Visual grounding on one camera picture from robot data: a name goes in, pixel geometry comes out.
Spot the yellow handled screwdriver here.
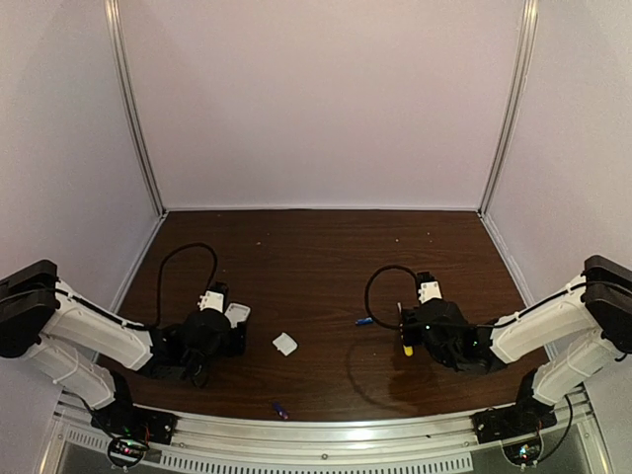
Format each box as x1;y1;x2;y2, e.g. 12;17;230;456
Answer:
397;302;415;356

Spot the white remote control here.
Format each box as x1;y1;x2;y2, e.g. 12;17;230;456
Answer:
224;302;251;328

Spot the white battery cover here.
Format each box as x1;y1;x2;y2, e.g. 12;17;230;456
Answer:
273;333;298;356

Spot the purple battery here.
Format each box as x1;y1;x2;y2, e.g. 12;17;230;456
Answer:
273;402;288;420

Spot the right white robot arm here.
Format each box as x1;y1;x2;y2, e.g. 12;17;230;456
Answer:
399;255;631;416

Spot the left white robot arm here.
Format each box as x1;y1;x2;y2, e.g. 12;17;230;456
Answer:
1;260;251;411

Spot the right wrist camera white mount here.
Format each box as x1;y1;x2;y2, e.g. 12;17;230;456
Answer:
416;272;442;304

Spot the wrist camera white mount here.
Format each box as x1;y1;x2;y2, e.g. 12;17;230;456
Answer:
416;272;442;304
197;281;229;313

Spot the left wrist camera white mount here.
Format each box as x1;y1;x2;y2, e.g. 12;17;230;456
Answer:
197;281;229;313

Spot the right black camera cable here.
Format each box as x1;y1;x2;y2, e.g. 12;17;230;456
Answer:
363;265;505;331

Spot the black camera cable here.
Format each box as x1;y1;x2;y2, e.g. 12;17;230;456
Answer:
156;241;219;330
363;265;505;331

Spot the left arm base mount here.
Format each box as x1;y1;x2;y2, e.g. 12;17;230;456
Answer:
86;401;178;471

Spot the left black camera cable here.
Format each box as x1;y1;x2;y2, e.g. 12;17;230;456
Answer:
156;241;219;330

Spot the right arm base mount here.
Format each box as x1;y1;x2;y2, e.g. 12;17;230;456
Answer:
470;403;557;469

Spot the right aluminium frame post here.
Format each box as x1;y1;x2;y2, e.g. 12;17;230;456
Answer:
478;0;539;218

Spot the aluminium frame post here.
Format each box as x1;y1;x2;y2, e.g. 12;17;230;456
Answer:
478;0;539;218
104;0;167;217

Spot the left aluminium frame post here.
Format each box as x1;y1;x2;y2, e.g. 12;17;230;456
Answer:
104;0;167;217

